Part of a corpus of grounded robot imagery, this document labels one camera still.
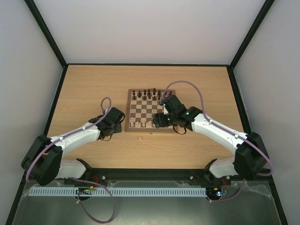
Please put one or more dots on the light blue slotted cable duct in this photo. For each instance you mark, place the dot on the light blue slotted cable duct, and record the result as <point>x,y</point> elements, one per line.
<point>120,192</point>

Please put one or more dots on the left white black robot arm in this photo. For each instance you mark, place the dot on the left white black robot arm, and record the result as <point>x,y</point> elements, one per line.
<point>44,162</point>

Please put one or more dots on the wooden chess board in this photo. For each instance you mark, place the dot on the wooden chess board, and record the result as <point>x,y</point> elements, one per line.
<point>143,110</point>

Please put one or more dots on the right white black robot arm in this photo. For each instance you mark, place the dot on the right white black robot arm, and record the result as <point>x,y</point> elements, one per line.
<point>249,152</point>

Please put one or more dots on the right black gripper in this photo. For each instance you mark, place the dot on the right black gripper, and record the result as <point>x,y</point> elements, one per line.
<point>158,120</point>

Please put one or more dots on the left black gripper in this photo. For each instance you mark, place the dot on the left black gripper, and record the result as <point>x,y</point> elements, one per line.
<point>119,128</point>

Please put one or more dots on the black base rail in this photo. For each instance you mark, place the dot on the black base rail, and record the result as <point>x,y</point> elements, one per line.
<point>151,174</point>

